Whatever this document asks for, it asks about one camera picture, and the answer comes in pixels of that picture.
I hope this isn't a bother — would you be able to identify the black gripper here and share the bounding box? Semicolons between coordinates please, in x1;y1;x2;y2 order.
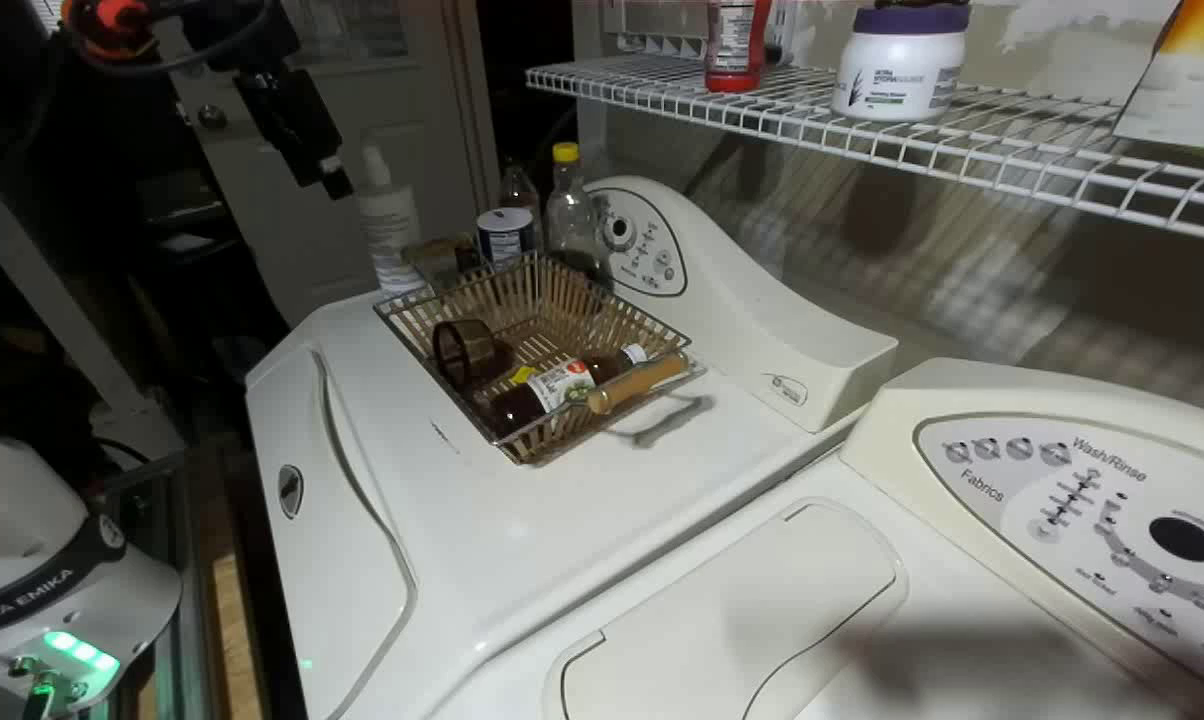
229;52;360;203

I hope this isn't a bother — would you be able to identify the brown bottle with white label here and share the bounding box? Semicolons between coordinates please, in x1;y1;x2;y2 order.
482;354;602;445

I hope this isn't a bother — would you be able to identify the small brown bottle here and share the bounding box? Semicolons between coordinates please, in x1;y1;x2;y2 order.
575;337;662;391

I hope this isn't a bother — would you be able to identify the white jar with purple lid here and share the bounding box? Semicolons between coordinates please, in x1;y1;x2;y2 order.
827;0;975;122

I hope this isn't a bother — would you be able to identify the white wire shelf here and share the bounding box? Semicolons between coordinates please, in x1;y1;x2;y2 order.
523;52;1204;251

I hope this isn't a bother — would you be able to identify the brown tape roll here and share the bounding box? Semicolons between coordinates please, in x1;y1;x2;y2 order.
426;316;514;400

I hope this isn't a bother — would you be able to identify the white washing machine with basket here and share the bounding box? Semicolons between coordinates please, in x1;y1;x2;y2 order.
238;170;902;720

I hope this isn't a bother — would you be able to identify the amber bottle with black cap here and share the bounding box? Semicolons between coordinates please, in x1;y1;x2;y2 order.
497;157;544;223

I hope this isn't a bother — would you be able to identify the white laundry machine with dial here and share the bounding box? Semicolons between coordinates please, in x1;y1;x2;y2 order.
425;352;1204;720

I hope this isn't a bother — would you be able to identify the white and orange package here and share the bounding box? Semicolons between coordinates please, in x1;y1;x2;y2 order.
1109;0;1204;153

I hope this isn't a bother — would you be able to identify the metal wire basket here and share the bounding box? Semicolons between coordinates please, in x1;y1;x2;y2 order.
373;249;701;467

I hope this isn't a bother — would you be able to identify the grey metal beam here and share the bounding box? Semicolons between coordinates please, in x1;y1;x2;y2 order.
0;157;189;461

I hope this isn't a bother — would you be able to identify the white panel door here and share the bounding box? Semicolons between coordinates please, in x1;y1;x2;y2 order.
156;0;499;327

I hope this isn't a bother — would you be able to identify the clear bottle with yellow cap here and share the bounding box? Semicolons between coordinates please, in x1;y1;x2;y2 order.
544;139;616;272

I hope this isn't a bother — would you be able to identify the dark lidded jar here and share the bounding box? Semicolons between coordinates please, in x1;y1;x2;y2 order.
471;203;544;268

